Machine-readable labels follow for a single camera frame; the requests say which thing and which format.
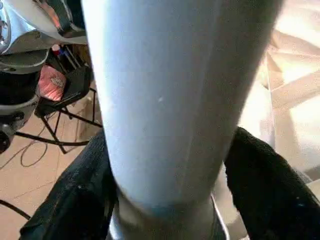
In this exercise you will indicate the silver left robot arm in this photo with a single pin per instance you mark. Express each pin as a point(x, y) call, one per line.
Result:
point(20, 45)

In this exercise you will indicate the white plastic table leg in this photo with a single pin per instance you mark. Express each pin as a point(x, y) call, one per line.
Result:
point(175, 100)

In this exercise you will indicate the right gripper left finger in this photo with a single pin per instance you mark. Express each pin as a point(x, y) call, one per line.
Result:
point(75, 200)

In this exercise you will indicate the pink red pouch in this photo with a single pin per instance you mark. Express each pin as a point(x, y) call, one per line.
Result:
point(51, 82)

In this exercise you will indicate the white plastic table top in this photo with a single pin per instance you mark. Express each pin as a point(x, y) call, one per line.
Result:
point(295, 100)

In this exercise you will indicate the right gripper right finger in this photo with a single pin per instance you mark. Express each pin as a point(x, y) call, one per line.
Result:
point(270, 190)

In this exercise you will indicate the black metal stand frame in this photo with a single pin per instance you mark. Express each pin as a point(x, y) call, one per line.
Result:
point(65, 127)

